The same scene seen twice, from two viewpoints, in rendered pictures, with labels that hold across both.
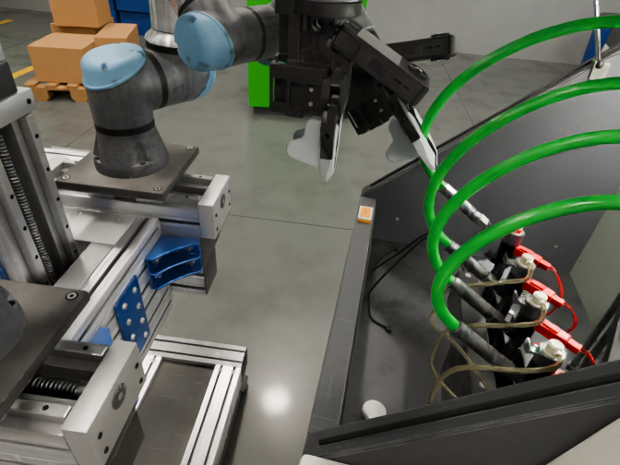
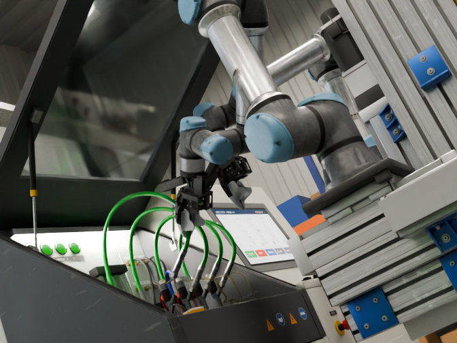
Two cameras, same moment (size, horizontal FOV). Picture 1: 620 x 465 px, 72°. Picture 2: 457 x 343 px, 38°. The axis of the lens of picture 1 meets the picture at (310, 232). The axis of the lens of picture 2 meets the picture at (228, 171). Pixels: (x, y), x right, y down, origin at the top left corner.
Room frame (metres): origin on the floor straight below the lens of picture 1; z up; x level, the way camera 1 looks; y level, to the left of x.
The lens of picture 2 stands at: (2.33, 0.68, 0.70)
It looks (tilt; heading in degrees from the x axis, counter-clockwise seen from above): 18 degrees up; 200
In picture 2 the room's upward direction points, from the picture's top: 24 degrees counter-clockwise
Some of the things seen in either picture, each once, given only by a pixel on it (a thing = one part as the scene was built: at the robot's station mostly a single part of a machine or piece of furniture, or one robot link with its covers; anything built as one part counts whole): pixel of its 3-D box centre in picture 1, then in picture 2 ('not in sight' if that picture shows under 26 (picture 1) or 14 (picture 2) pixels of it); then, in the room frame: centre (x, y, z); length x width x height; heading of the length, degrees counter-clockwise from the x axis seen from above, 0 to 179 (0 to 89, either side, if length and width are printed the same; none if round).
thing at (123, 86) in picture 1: (121, 84); (325, 125); (0.83, 0.40, 1.20); 0.13 x 0.12 x 0.14; 143
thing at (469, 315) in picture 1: (482, 375); not in sight; (0.44, -0.31, 0.91); 0.34 x 0.10 x 0.15; 171
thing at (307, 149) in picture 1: (310, 152); (244, 194); (0.48, 0.01, 1.26); 0.06 x 0.03 x 0.09; 81
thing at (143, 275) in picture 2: not in sight; (147, 286); (0.28, -0.55, 1.20); 0.13 x 0.03 x 0.31; 171
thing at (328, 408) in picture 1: (348, 309); (252, 331); (0.60, -0.09, 0.87); 0.62 x 0.04 x 0.16; 171
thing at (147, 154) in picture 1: (128, 140); (349, 167); (0.82, 0.40, 1.09); 0.15 x 0.15 x 0.10
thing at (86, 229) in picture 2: not in sight; (76, 231); (0.52, -0.59, 1.43); 0.54 x 0.03 x 0.02; 171
